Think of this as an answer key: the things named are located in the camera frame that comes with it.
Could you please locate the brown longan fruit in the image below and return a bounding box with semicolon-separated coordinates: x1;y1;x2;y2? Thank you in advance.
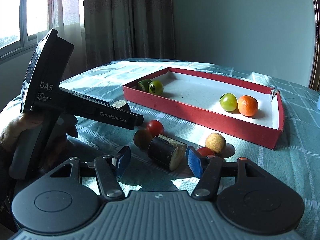
133;129;153;151

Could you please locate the patterned brown curtain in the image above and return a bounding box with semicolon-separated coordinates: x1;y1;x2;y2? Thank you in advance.
47;0;175;76

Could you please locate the red cherry tomato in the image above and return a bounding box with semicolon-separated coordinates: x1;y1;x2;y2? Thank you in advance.
197;147;216;157
146;120;164;137

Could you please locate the black cylinder cork top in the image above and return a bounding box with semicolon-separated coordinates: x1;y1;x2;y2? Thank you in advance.
112;100;131;112

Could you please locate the red shallow cardboard tray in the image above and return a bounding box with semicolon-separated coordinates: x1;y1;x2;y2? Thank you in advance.
123;67;284;149

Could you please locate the green cucumber piece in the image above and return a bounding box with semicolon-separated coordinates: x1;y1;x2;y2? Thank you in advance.
137;79;152;93

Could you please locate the orange mandarin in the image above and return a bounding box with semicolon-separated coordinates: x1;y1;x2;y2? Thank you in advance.
238;95;259;117

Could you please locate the tan longan fruit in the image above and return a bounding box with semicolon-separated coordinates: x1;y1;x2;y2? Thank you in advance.
205;133;226;154

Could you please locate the brown wooden door frame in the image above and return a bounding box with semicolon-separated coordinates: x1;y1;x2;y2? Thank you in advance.
309;0;319;92

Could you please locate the checked teal tablecloth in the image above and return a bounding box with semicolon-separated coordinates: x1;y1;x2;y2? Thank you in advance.
0;57;320;240

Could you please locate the light green tomato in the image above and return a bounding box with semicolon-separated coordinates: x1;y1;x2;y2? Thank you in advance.
220;93;238;112

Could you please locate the left hand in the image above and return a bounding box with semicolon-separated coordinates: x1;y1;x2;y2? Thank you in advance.
1;113;43;152

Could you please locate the dark green tomato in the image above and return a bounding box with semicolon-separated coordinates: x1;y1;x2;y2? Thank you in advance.
149;80;164;96

